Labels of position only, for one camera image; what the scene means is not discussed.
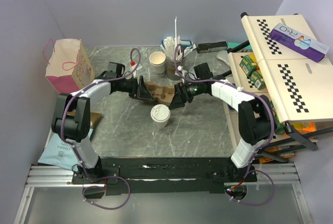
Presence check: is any brown blue snack packet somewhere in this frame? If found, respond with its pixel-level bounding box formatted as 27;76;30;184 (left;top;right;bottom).
37;111;103;169

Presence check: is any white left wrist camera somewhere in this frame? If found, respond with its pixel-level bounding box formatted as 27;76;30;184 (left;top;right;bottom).
131;61;142;75

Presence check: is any stack of white paper cups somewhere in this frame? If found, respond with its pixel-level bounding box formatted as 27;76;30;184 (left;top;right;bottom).
149;52;166;77

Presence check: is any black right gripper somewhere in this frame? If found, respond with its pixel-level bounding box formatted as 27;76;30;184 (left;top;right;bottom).
169;81;203;110

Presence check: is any bundle of wrapped straws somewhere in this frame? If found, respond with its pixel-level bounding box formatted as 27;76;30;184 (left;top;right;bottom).
160;36;196;59

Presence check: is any white plastic cup lid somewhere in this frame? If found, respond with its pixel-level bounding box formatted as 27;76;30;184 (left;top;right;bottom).
150;104;171;122

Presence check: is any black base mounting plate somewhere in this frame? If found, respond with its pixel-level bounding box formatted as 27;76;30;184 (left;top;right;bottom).
72;157;257;196

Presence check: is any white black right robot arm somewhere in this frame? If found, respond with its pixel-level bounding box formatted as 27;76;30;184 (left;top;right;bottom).
169;63;275;181

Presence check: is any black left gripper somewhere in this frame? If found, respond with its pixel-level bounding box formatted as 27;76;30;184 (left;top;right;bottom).
117;76;154;101

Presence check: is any aluminium rail frame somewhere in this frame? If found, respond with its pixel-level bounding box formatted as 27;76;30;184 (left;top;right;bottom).
15;164;313;223

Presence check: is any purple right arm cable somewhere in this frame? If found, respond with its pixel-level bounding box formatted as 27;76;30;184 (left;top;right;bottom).
173;43;276;206

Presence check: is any grey straw holder cup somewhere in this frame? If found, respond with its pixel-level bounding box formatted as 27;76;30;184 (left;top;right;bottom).
166;56;181;81

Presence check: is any green box upper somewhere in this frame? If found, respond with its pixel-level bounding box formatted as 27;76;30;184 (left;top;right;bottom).
239;53;259;77

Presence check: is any blue white box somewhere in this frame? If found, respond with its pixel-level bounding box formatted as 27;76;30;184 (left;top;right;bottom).
161;37;194;49

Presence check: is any tall wrapped straw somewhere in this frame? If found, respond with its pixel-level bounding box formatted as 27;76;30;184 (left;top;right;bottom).
174;16;178;50

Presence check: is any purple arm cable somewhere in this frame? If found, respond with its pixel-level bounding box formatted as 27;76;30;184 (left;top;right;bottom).
61;48;143;210
173;43;276;206

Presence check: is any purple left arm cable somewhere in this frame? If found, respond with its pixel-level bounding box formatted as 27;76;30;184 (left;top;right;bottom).
61;48;143;210

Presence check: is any cream checkered folding board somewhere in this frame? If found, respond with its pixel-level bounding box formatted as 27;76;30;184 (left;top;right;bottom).
228;13;332;151

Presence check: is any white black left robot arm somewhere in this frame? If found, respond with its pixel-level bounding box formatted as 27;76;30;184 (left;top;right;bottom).
52;62;154;183

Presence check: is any green box lower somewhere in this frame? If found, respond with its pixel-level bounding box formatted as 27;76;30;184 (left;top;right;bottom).
250;69;265;90

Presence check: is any black rectangular box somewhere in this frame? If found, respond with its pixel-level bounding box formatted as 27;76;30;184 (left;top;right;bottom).
196;41;227;54

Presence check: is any green box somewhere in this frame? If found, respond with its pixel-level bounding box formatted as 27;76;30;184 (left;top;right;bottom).
239;53;259;77
250;69;265;90

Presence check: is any pink white paper bag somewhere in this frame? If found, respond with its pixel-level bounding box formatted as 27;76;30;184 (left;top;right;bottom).
43;39;95;94

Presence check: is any purple white R&O box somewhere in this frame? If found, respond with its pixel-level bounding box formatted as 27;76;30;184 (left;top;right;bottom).
269;23;330;63

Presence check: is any brown pulp cup carrier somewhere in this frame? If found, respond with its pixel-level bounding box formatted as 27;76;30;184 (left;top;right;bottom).
145;81;175;106

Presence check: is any white paper cup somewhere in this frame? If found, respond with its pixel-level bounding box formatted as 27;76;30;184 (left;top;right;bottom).
153;118;169;129

